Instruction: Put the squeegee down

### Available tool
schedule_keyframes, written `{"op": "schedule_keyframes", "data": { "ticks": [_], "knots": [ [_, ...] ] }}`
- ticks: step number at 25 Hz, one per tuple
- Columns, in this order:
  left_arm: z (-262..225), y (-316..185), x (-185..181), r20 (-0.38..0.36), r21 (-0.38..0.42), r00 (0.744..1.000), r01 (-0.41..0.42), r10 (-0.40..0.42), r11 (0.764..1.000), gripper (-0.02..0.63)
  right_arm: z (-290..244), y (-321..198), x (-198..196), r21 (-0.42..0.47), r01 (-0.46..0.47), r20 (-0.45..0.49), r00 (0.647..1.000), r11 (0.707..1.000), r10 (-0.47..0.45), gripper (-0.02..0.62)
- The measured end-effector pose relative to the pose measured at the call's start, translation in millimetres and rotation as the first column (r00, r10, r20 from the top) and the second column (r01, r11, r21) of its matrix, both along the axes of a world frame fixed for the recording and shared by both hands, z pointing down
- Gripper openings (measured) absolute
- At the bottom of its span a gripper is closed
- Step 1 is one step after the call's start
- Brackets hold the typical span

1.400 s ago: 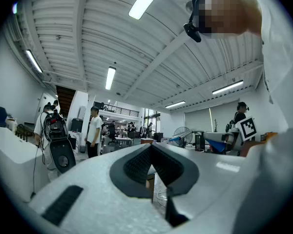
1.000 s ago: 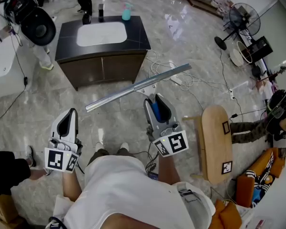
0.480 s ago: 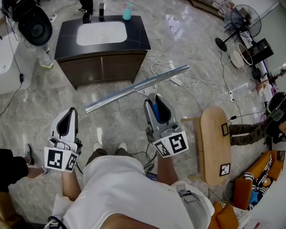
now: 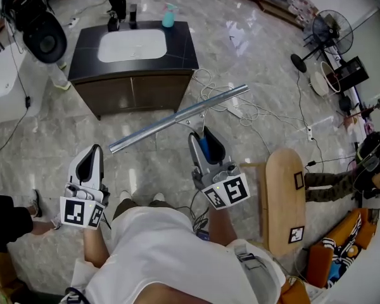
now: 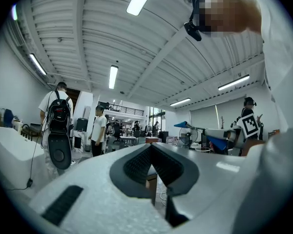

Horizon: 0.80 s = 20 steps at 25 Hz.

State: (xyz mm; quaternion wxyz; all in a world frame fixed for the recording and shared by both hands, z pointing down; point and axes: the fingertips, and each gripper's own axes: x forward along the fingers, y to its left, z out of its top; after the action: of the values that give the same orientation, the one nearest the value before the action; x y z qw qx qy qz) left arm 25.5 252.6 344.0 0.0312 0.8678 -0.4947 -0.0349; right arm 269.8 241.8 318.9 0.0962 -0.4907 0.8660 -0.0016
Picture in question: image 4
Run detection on white cable bundle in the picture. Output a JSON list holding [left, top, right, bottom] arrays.
[[192, 68, 308, 131]]

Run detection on wooden coat rack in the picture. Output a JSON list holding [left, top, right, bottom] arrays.
[[338, 96, 380, 130]]

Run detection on oval wooden board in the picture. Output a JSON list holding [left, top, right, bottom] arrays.
[[239, 148, 307, 257]]

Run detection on white sink basin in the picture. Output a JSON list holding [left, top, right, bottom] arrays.
[[97, 29, 167, 63]]

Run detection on person's olive trousers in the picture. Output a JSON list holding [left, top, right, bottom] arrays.
[[112, 198, 175, 221]]

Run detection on teal spray bottle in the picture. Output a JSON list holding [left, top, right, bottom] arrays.
[[161, 2, 180, 29]]

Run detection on grey shoulder strap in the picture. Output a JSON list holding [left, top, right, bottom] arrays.
[[233, 241, 286, 285]]

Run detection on black table with wooden cabinet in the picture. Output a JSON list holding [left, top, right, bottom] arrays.
[[67, 20, 200, 122]]

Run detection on wooden shelf with packets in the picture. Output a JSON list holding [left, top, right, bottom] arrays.
[[232, 0, 321, 30]]

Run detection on person's left forearm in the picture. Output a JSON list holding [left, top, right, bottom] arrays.
[[82, 225, 111, 269]]

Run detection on person's white shirt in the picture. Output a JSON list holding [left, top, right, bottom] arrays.
[[59, 206, 288, 304]]

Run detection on white cabinet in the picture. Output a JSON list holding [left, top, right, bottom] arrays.
[[0, 16, 49, 111]]

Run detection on person's right forearm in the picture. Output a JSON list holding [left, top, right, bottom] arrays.
[[206, 205, 239, 244]]

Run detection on black standing fan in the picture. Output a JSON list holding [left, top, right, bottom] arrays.
[[290, 9, 355, 73]]

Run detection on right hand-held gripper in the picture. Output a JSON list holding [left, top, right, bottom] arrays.
[[187, 129, 251, 210]]

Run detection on black power adapter cable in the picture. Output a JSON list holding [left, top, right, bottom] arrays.
[[0, 20, 32, 164]]

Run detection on metal squeegee with blue handle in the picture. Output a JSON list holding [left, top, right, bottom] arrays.
[[109, 85, 251, 163]]

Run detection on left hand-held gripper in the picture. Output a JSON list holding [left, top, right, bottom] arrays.
[[60, 144, 111, 231]]

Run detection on cardboard box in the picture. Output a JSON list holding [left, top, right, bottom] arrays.
[[0, 251, 20, 297]]

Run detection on black open box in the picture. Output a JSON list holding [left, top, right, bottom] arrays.
[[334, 55, 371, 92]]

